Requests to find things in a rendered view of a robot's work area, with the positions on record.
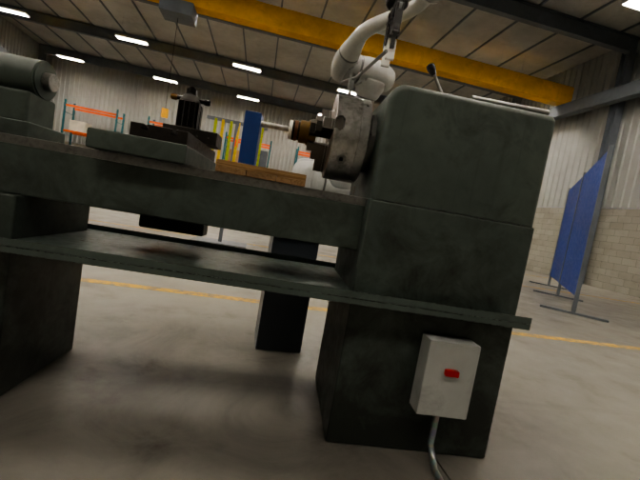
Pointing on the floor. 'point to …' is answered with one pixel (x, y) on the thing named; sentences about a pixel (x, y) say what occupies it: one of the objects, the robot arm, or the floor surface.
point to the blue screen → (578, 233)
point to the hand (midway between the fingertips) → (388, 53)
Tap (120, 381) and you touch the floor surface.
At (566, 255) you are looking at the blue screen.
